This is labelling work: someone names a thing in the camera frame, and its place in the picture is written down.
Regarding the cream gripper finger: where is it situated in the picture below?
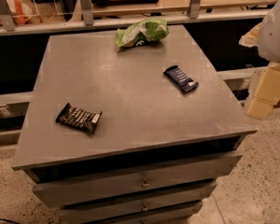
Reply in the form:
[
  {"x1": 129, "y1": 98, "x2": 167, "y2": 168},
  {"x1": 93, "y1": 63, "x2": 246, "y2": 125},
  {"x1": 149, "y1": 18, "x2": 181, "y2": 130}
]
[
  {"x1": 239, "y1": 24, "x2": 260, "y2": 48},
  {"x1": 245, "y1": 63, "x2": 280, "y2": 119}
]

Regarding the blue rxbar blueberry wrapper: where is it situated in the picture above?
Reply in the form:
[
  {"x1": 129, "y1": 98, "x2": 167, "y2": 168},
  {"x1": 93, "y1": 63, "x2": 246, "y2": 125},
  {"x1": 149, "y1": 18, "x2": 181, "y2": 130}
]
[{"x1": 163, "y1": 65, "x2": 199, "y2": 93}]

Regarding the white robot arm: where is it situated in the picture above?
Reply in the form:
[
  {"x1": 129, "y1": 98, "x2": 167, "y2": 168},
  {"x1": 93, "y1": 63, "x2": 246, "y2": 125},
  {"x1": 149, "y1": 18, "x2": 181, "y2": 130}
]
[{"x1": 239, "y1": 0, "x2": 280, "y2": 119}]

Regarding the black rxbar chocolate wrapper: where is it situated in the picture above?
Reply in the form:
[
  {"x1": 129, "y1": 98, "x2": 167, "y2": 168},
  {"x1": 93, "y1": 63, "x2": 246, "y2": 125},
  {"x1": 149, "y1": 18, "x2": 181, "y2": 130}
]
[{"x1": 55, "y1": 103, "x2": 103, "y2": 134}]

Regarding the green chip bag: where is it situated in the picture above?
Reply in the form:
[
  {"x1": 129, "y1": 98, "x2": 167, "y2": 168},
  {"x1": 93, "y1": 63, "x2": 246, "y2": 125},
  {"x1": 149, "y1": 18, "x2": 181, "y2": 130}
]
[{"x1": 116, "y1": 19, "x2": 169, "y2": 48}]

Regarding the grey drawer cabinet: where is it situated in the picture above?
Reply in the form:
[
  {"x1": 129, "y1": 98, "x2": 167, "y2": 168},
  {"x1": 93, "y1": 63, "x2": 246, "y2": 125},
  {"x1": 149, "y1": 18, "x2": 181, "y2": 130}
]
[{"x1": 11, "y1": 24, "x2": 259, "y2": 224}]

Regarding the bottom grey drawer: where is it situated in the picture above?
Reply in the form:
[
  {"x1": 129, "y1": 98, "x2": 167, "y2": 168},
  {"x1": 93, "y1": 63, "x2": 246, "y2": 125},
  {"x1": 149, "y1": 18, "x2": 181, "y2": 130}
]
[{"x1": 92, "y1": 201, "x2": 203, "y2": 224}]

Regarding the grey drawer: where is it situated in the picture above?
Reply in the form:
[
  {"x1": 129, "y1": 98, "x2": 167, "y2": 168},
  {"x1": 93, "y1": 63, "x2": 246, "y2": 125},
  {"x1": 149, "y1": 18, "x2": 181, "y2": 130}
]
[
  {"x1": 92, "y1": 201, "x2": 203, "y2": 224},
  {"x1": 61, "y1": 180, "x2": 217, "y2": 224},
  {"x1": 33, "y1": 151, "x2": 241, "y2": 207}
]

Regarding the middle grey drawer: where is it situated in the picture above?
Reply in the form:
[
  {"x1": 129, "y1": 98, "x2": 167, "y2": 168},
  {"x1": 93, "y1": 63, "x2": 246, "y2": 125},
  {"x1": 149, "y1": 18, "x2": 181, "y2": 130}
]
[{"x1": 61, "y1": 180, "x2": 217, "y2": 224}]

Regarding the orange white cloth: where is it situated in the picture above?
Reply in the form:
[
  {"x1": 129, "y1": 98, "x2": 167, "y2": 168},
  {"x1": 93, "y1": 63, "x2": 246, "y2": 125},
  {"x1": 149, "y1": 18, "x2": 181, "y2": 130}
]
[{"x1": 0, "y1": 0, "x2": 35, "y2": 25}]

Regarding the top grey drawer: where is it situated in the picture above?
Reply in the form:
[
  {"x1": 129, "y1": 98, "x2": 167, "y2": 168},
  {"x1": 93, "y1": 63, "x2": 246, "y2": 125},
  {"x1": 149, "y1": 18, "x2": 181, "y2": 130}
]
[{"x1": 33, "y1": 151, "x2": 241, "y2": 207}]

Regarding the right metal bracket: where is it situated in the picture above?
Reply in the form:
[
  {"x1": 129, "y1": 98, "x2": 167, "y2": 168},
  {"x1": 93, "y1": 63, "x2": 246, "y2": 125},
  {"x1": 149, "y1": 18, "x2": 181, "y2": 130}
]
[{"x1": 187, "y1": 0, "x2": 201, "y2": 19}]

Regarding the metal bracket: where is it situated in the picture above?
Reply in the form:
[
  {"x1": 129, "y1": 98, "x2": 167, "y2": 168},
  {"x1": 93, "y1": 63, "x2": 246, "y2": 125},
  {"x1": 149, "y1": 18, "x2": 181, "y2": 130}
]
[
  {"x1": 0, "y1": 0, "x2": 17, "y2": 31},
  {"x1": 80, "y1": 0, "x2": 93, "y2": 26},
  {"x1": 187, "y1": 0, "x2": 201, "y2": 19}
]

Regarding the middle metal bracket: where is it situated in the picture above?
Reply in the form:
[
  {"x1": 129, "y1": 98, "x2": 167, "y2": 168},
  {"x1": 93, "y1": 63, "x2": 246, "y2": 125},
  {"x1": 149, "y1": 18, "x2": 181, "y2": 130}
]
[{"x1": 80, "y1": 0, "x2": 93, "y2": 26}]

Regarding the left metal bracket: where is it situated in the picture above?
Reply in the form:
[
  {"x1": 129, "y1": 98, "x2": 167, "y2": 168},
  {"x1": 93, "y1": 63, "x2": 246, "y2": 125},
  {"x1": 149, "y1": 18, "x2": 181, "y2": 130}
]
[{"x1": 0, "y1": 0, "x2": 17, "y2": 31}]

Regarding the black floor cable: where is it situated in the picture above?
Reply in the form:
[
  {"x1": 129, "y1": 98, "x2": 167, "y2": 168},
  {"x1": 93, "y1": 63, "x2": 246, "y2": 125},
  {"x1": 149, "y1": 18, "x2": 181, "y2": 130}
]
[{"x1": 0, "y1": 217, "x2": 21, "y2": 224}]

